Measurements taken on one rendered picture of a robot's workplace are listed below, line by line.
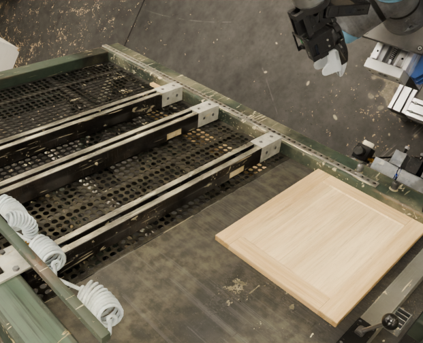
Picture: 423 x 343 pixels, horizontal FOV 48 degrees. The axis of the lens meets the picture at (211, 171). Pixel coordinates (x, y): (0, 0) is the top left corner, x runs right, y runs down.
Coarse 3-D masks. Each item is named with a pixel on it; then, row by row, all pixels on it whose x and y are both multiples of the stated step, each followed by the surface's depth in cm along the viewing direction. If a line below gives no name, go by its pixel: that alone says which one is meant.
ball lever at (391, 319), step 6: (384, 318) 108; (390, 318) 107; (396, 318) 107; (378, 324) 111; (384, 324) 107; (390, 324) 106; (396, 324) 106; (360, 330) 115; (366, 330) 114; (360, 336) 115
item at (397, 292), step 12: (420, 252) 143; (420, 264) 138; (408, 276) 134; (420, 276) 134; (396, 288) 130; (408, 288) 130; (384, 300) 126; (396, 300) 127; (372, 312) 123; (384, 312) 123; (372, 324) 120; (372, 336) 117
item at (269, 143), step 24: (264, 144) 181; (216, 168) 165; (168, 192) 155; (192, 192) 159; (120, 216) 142; (144, 216) 146; (24, 240) 125; (72, 240) 133; (96, 240) 134; (120, 240) 142; (0, 264) 118; (24, 264) 118; (72, 264) 132
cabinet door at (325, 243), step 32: (288, 192) 166; (320, 192) 168; (352, 192) 169; (256, 224) 151; (288, 224) 152; (320, 224) 154; (352, 224) 155; (384, 224) 156; (416, 224) 157; (256, 256) 139; (288, 256) 141; (320, 256) 142; (352, 256) 143; (384, 256) 143; (288, 288) 130; (320, 288) 131; (352, 288) 132
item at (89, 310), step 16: (0, 208) 121; (16, 208) 120; (0, 224) 108; (16, 240) 104; (32, 240) 110; (48, 240) 111; (32, 256) 100; (48, 256) 107; (64, 256) 109; (48, 272) 97; (64, 288) 94; (80, 288) 102; (96, 288) 101; (80, 304) 91; (96, 304) 98; (112, 304) 98; (80, 320) 90; (96, 320) 88; (112, 320) 101; (96, 336) 87
